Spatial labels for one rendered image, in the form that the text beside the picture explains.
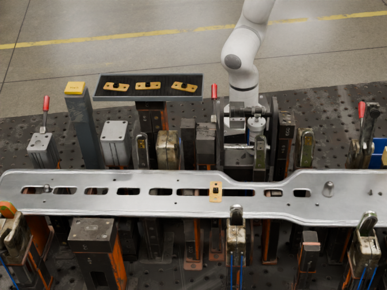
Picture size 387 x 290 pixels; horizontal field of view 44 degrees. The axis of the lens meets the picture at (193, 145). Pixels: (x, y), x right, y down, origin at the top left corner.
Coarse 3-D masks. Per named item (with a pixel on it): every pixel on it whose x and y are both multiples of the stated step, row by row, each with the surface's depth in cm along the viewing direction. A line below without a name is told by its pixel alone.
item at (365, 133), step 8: (368, 104) 143; (376, 104) 143; (368, 112) 144; (376, 112) 140; (368, 120) 146; (376, 120) 145; (368, 128) 148; (360, 136) 150; (368, 136) 149; (360, 144) 150; (368, 144) 151; (360, 152) 152; (368, 152) 152
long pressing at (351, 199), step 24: (0, 192) 152; (144, 192) 150; (288, 192) 147; (312, 192) 147; (336, 192) 147; (360, 192) 146; (384, 192) 146; (96, 216) 145; (120, 216) 144; (144, 216) 144; (168, 216) 143; (192, 216) 143; (216, 216) 142; (264, 216) 141; (288, 216) 141; (312, 216) 140; (336, 216) 140; (360, 216) 139; (384, 216) 139
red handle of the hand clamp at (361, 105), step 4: (360, 104) 154; (364, 104) 154; (360, 108) 154; (364, 108) 154; (360, 112) 154; (360, 116) 154; (360, 120) 154; (360, 124) 154; (364, 144) 151; (364, 148) 151
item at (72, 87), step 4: (68, 84) 167; (72, 84) 167; (76, 84) 167; (80, 84) 167; (84, 84) 167; (68, 88) 165; (72, 88) 165; (76, 88) 165; (80, 88) 165; (64, 92) 164; (68, 92) 164; (72, 92) 164; (76, 92) 164; (80, 92) 164
